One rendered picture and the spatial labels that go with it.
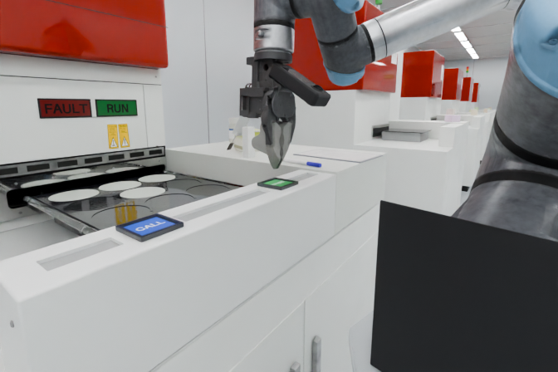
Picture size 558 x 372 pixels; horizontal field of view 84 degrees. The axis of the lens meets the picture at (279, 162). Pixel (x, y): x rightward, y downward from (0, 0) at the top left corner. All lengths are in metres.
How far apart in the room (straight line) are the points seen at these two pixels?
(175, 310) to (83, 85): 0.71
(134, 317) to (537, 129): 0.43
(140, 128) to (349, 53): 0.69
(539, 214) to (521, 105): 0.10
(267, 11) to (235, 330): 0.51
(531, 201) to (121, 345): 0.42
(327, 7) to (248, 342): 0.54
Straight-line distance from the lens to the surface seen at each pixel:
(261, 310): 0.55
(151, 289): 0.38
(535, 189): 0.39
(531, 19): 0.33
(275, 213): 0.51
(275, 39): 0.58
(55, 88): 0.96
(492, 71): 13.56
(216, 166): 0.92
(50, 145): 0.96
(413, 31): 0.65
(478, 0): 0.70
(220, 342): 0.50
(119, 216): 0.67
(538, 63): 0.33
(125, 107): 1.03
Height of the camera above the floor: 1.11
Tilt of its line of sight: 10 degrees down
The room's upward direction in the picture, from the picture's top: straight up
